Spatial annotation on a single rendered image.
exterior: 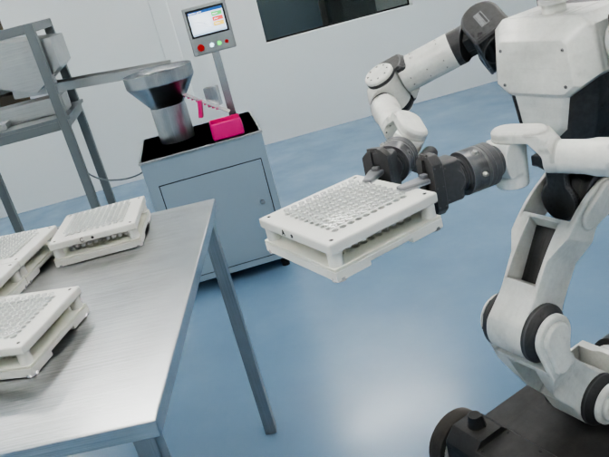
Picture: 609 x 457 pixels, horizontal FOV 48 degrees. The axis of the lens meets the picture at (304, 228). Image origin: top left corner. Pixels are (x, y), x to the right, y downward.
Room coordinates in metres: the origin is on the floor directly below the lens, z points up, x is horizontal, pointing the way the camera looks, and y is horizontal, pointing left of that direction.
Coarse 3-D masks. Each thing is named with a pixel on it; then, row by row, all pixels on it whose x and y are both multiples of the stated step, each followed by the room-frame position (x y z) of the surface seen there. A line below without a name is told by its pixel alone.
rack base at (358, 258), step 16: (416, 224) 1.12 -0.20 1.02; (432, 224) 1.12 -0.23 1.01; (288, 240) 1.20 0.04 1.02; (368, 240) 1.11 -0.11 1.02; (384, 240) 1.09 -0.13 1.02; (400, 240) 1.09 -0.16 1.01; (416, 240) 1.10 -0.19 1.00; (288, 256) 1.16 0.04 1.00; (304, 256) 1.11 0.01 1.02; (320, 256) 1.09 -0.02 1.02; (352, 256) 1.06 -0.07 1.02; (368, 256) 1.06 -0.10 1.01; (320, 272) 1.07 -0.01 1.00; (336, 272) 1.02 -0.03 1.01; (352, 272) 1.04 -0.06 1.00
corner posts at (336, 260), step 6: (432, 204) 1.13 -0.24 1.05; (420, 210) 1.14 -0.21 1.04; (426, 210) 1.13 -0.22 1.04; (432, 210) 1.13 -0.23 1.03; (426, 216) 1.13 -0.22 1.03; (432, 216) 1.13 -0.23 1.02; (270, 234) 1.22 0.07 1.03; (276, 234) 1.22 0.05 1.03; (270, 240) 1.22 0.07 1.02; (342, 252) 1.04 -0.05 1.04; (330, 258) 1.03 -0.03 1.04; (336, 258) 1.03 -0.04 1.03; (342, 258) 1.03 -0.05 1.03; (330, 264) 1.03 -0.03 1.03; (336, 264) 1.03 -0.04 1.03; (342, 264) 1.03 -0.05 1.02
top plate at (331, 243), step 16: (320, 192) 1.29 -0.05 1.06; (416, 192) 1.16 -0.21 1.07; (432, 192) 1.14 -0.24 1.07; (384, 208) 1.12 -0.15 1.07; (400, 208) 1.10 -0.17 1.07; (416, 208) 1.11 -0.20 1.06; (272, 224) 1.19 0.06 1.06; (288, 224) 1.16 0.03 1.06; (304, 224) 1.14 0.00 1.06; (352, 224) 1.09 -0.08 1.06; (368, 224) 1.07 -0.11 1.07; (384, 224) 1.08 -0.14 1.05; (304, 240) 1.09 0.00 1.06; (320, 240) 1.05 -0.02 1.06; (336, 240) 1.03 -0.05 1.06; (352, 240) 1.04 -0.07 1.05
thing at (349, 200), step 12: (336, 192) 1.25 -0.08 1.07; (348, 192) 1.22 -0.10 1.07; (360, 192) 1.21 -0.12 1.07; (372, 192) 1.20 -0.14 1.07; (384, 192) 1.18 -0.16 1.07; (312, 204) 1.21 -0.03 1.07; (324, 204) 1.20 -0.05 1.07; (336, 204) 1.18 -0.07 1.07; (348, 204) 1.16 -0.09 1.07; (360, 204) 1.15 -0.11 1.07; (372, 204) 1.14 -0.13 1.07; (312, 216) 1.16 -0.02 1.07; (324, 216) 1.14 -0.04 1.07; (336, 216) 1.12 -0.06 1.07
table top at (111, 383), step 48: (48, 240) 2.02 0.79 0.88; (144, 240) 1.80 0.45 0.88; (192, 240) 1.71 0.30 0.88; (48, 288) 1.62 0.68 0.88; (96, 288) 1.54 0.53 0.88; (144, 288) 1.47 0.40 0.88; (192, 288) 1.42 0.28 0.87; (96, 336) 1.28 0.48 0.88; (144, 336) 1.23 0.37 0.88; (0, 384) 1.18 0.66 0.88; (48, 384) 1.13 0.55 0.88; (96, 384) 1.09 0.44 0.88; (144, 384) 1.05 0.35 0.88; (0, 432) 1.01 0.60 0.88; (48, 432) 0.98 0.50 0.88; (96, 432) 0.94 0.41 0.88; (144, 432) 0.94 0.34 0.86
